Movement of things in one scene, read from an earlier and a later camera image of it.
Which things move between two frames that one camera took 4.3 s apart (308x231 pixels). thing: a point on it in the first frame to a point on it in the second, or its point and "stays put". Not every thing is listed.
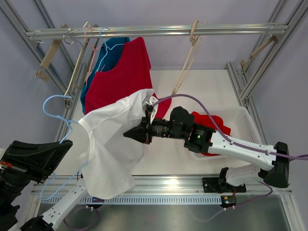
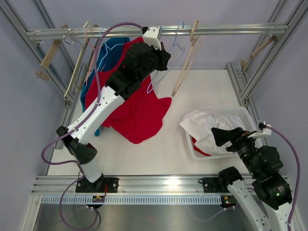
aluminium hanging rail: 155,31 stays put
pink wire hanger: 93,55 stays put
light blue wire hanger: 107,47 stays put
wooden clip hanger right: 244,63 stays put
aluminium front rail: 144,184 stays put
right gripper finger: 137,133 to 222,136
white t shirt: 111,160 to 199,123
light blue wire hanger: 70,121 to 173,64
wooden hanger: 194,40 stays put
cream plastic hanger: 77,61 stays put
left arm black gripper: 33,160 to 162,56
